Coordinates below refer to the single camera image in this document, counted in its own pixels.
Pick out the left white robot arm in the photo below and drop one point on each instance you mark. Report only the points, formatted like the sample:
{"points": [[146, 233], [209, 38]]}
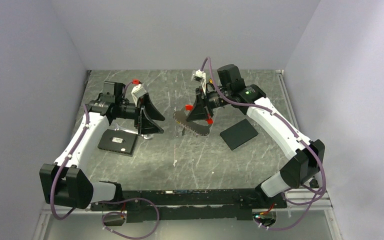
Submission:
{"points": [[64, 182]]}

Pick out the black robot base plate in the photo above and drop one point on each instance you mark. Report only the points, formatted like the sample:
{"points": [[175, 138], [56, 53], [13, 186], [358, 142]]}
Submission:
{"points": [[231, 203]]}

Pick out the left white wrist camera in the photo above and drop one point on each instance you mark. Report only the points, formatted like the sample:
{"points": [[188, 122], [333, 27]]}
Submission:
{"points": [[139, 90]]}

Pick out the silver open-end wrench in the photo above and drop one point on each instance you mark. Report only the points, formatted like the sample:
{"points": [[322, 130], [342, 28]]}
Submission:
{"points": [[116, 127]]}

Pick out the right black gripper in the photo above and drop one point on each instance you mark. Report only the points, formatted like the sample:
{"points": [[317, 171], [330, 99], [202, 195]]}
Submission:
{"points": [[202, 107]]}

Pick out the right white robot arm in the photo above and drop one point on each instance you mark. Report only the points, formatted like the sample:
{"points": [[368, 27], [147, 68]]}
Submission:
{"points": [[305, 155]]}

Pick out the black box with label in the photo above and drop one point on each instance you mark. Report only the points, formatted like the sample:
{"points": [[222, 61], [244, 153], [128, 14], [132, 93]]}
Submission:
{"points": [[117, 141]]}

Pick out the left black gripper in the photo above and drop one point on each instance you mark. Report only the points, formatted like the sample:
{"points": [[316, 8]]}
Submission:
{"points": [[142, 122]]}

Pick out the black flat rectangular pad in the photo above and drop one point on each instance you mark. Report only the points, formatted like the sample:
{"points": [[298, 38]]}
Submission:
{"points": [[238, 134]]}

